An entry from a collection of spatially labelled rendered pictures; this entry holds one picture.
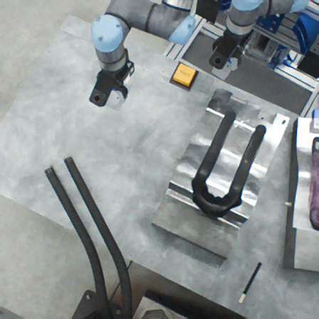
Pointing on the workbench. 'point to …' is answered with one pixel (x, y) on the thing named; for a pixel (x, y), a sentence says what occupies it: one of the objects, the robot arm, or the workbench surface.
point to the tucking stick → (250, 283)
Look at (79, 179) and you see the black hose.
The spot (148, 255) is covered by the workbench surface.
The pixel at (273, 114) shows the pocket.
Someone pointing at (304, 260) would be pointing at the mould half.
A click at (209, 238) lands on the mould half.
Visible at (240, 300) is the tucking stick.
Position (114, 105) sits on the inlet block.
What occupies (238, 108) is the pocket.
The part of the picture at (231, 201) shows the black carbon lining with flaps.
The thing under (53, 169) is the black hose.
